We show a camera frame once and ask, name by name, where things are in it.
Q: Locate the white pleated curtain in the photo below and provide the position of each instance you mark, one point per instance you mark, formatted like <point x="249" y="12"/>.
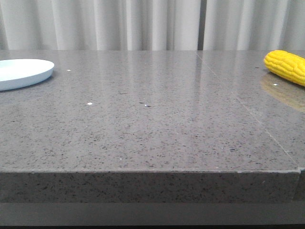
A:
<point x="152" y="25"/>

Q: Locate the yellow corn cob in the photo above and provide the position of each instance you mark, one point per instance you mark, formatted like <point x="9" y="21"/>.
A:
<point x="286" y="65"/>

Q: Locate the light blue round plate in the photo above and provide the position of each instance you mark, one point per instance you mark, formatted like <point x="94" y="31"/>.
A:
<point x="18" y="73"/>

